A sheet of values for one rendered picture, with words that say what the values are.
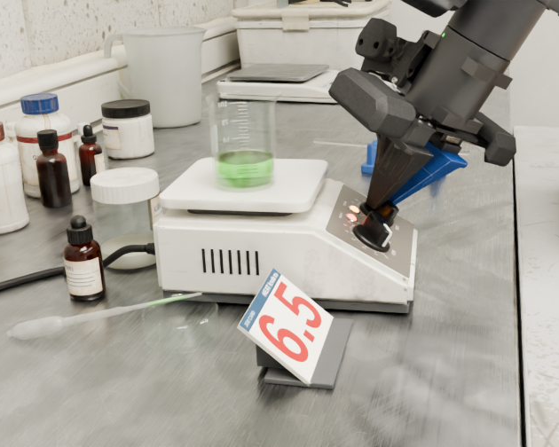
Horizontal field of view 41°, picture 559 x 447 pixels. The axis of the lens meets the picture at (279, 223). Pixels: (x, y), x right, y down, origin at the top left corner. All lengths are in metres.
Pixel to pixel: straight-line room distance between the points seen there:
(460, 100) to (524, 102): 1.42
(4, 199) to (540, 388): 0.54
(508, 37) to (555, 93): 1.42
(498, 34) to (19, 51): 0.74
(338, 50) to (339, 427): 1.25
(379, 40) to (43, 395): 0.36
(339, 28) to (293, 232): 1.10
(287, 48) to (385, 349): 1.20
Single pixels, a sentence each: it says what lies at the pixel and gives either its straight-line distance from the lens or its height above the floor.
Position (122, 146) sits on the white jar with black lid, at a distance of 1.04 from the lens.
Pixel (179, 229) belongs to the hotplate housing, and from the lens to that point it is 0.57.
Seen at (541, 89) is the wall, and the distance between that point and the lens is 2.00.
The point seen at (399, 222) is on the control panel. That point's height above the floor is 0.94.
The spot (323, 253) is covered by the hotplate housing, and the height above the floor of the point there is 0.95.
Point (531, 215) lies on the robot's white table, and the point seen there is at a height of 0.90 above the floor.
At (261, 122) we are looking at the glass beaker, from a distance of 0.56.
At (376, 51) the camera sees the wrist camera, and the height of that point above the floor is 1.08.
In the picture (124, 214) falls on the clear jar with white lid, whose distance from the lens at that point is 0.65.
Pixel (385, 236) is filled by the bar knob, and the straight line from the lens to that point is 0.56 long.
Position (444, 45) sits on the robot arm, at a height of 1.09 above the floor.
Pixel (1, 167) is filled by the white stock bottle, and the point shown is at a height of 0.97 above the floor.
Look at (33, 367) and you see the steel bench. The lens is 0.54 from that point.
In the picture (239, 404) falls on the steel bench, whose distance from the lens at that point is 0.47.
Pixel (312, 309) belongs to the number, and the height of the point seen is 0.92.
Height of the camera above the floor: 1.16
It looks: 20 degrees down
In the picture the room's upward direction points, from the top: 2 degrees counter-clockwise
